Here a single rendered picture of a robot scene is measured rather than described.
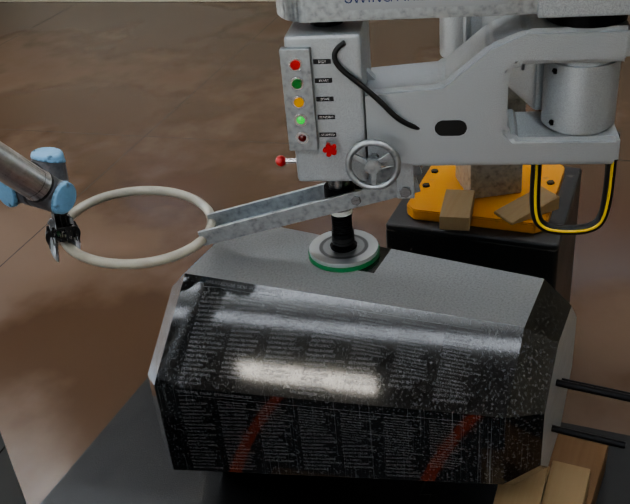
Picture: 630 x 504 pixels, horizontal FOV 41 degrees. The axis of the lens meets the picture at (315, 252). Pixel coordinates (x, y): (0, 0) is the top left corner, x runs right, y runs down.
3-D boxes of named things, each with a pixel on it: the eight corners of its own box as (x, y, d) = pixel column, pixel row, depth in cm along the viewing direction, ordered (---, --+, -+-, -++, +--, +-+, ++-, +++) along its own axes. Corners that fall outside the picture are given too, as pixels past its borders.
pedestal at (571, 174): (427, 297, 387) (425, 149, 349) (576, 320, 363) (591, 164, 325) (382, 388, 336) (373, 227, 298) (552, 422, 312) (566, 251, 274)
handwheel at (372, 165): (403, 175, 237) (402, 126, 229) (401, 192, 228) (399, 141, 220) (350, 176, 239) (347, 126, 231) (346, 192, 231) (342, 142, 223)
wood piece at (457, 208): (446, 201, 301) (446, 189, 298) (474, 202, 298) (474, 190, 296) (439, 229, 285) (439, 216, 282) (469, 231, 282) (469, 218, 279)
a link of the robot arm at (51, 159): (20, 153, 239) (47, 140, 246) (29, 192, 246) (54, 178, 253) (44, 161, 235) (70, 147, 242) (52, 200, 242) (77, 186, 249)
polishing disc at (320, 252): (355, 225, 273) (355, 222, 272) (392, 253, 256) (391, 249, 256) (297, 245, 265) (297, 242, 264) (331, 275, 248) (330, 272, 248)
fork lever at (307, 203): (422, 167, 253) (418, 152, 250) (419, 197, 236) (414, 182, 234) (216, 221, 273) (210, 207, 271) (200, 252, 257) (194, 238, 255)
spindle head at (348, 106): (429, 156, 252) (427, 6, 229) (426, 191, 233) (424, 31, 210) (310, 158, 258) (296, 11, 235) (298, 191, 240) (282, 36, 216)
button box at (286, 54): (319, 146, 232) (311, 45, 218) (318, 150, 230) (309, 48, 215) (291, 147, 234) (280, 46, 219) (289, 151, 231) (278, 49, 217)
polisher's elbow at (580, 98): (528, 114, 235) (532, 45, 225) (594, 105, 237) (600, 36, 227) (557, 141, 219) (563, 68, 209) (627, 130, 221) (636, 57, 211)
